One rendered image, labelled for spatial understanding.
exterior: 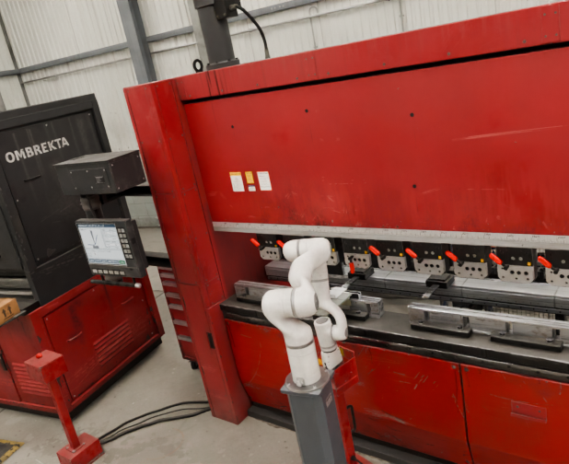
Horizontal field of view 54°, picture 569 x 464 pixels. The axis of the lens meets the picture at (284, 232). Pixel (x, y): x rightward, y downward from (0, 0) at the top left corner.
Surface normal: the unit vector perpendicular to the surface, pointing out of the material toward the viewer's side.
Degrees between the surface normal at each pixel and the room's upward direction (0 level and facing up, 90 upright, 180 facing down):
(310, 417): 90
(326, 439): 90
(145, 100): 90
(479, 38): 90
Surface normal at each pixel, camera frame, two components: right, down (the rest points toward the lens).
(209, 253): 0.79, 0.04
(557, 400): -0.59, 0.36
